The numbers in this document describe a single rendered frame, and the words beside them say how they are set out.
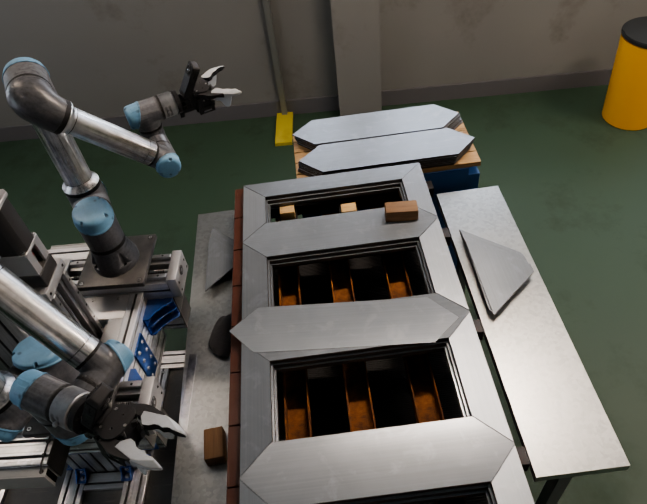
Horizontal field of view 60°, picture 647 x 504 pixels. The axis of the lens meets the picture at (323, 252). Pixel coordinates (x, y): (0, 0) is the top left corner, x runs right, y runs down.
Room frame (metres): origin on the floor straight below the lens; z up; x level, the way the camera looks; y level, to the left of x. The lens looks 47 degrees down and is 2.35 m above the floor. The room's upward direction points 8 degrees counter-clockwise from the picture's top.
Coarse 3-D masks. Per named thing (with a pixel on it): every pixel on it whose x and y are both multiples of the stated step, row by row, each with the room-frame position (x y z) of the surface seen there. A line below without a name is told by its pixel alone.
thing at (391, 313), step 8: (384, 304) 1.13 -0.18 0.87; (392, 304) 1.12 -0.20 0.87; (400, 304) 1.12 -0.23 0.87; (384, 312) 1.09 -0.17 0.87; (392, 312) 1.09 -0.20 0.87; (400, 312) 1.08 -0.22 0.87; (384, 320) 1.06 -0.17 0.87; (392, 320) 1.06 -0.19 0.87; (400, 320) 1.05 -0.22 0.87; (384, 328) 1.03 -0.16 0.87; (392, 328) 1.03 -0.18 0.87; (400, 328) 1.02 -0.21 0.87; (384, 336) 1.00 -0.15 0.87; (392, 336) 1.00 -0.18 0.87; (400, 336) 0.99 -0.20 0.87; (384, 344) 0.97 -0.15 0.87; (392, 344) 0.97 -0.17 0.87; (400, 344) 0.96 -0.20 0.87
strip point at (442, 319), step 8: (432, 304) 1.10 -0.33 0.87; (432, 312) 1.07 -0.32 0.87; (440, 312) 1.06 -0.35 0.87; (448, 312) 1.06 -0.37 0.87; (432, 320) 1.04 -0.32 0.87; (440, 320) 1.03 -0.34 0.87; (448, 320) 1.03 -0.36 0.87; (432, 328) 1.01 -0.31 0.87; (440, 328) 1.00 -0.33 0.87; (448, 328) 1.00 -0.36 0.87; (440, 336) 0.97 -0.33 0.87
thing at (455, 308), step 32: (320, 192) 1.75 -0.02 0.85; (352, 192) 1.74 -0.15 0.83; (384, 192) 1.73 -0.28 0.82; (288, 256) 1.42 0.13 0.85; (320, 256) 1.41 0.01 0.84; (352, 256) 1.40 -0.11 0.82; (288, 352) 0.99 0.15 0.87; (320, 352) 0.98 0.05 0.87; (352, 352) 0.97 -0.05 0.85; (384, 352) 0.96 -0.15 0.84; (416, 352) 0.95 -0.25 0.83; (448, 352) 0.93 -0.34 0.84
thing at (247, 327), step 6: (252, 312) 1.17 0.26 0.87; (246, 318) 1.15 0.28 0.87; (252, 318) 1.14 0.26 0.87; (240, 324) 1.13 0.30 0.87; (246, 324) 1.12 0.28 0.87; (252, 324) 1.12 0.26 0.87; (240, 330) 1.10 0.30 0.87; (246, 330) 1.10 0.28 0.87; (252, 330) 1.10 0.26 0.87; (240, 336) 1.08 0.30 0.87; (246, 336) 1.07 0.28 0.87; (252, 336) 1.07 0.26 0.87; (246, 342) 1.05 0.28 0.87; (252, 342) 1.05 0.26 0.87; (252, 348) 1.03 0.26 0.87
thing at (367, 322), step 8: (360, 304) 1.14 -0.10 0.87; (368, 304) 1.13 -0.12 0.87; (376, 304) 1.13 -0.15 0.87; (360, 312) 1.11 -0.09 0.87; (368, 312) 1.10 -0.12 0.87; (376, 312) 1.10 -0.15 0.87; (360, 320) 1.07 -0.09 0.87; (368, 320) 1.07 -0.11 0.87; (376, 320) 1.07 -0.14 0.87; (360, 328) 1.04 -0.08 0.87; (368, 328) 1.04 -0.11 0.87; (376, 328) 1.03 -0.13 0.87; (360, 336) 1.01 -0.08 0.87; (368, 336) 1.01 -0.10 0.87; (376, 336) 1.00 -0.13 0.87; (360, 344) 0.98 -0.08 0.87; (368, 344) 0.98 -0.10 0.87; (376, 344) 0.98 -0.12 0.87
